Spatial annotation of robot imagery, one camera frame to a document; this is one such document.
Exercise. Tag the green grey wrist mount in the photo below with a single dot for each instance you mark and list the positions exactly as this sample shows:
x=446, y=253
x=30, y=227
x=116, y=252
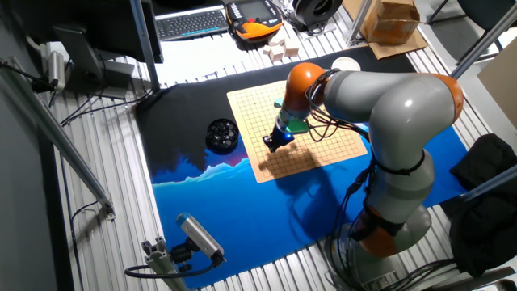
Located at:
x=299, y=126

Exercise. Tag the long aluminium frame bar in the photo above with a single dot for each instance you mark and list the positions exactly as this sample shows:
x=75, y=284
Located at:
x=484, y=40
x=493, y=184
x=476, y=279
x=60, y=137

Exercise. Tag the dark office chair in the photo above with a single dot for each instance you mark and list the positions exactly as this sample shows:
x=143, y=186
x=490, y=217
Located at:
x=484, y=12

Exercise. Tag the black computer monitor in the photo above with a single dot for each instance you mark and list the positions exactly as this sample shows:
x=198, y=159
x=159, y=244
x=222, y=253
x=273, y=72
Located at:
x=101, y=24

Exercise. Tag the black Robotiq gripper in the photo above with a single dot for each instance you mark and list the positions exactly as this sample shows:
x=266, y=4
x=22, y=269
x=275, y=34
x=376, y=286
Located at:
x=280, y=136

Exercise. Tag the grey cylindrical device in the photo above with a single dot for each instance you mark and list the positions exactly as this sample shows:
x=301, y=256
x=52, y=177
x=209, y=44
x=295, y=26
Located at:
x=56, y=70

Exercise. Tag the black bowl of black stones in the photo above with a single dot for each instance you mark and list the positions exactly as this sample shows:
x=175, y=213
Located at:
x=222, y=135

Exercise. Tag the aluminium post with foot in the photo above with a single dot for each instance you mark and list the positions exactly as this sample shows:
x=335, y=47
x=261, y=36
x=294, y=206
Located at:
x=359, y=20

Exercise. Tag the tan flat panel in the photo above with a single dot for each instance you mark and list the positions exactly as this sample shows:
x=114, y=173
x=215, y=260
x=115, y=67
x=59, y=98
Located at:
x=501, y=89

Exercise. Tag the grey depth camera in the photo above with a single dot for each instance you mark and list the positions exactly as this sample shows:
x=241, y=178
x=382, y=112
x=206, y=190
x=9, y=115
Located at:
x=200, y=236

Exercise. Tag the white paper sheet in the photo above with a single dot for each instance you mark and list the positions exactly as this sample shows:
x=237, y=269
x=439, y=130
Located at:
x=202, y=56

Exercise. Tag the flat cardboard sheet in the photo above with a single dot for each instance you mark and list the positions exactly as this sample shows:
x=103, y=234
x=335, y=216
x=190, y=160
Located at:
x=400, y=50

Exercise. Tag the medium wooden cube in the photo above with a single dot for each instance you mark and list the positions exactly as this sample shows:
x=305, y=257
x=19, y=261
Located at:
x=276, y=53

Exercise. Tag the short aluminium profile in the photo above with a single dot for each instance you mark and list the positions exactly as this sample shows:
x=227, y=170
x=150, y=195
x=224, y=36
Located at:
x=161, y=262

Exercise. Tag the white rounded block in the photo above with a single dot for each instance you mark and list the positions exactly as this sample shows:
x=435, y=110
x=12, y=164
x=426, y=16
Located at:
x=278, y=38

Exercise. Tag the black bag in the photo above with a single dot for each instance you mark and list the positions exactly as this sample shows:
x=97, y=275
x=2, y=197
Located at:
x=484, y=210

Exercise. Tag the aluminium frame post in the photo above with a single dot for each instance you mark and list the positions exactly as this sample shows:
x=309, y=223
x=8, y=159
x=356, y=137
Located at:
x=143, y=40

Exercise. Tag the tan Go board sheet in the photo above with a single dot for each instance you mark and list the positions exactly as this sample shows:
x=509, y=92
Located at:
x=258, y=109

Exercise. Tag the brown cardboard box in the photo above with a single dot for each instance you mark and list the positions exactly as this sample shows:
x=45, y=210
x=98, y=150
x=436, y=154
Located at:
x=393, y=20

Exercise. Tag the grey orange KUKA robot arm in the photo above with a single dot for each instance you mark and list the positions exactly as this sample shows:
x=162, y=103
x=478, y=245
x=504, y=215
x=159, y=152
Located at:
x=396, y=109

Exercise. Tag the white bowl of white stones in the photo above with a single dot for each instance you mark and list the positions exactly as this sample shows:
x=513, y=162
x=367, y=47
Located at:
x=346, y=64

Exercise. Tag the black camera ball mount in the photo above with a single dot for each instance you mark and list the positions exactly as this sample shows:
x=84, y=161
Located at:
x=182, y=254

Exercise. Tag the orange black teach pendant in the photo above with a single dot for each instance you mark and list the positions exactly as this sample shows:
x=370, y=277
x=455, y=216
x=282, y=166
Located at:
x=254, y=20

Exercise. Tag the black computer keyboard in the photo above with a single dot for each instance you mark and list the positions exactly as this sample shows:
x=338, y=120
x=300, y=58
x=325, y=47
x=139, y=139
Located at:
x=192, y=24

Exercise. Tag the small wooden block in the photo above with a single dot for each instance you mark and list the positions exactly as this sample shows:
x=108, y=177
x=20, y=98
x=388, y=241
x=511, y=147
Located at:
x=266, y=50

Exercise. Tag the black round spool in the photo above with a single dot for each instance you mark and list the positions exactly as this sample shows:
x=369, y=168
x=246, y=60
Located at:
x=317, y=12

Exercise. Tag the blue and black table mat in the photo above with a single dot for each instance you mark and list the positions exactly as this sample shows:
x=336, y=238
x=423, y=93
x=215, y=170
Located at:
x=242, y=218

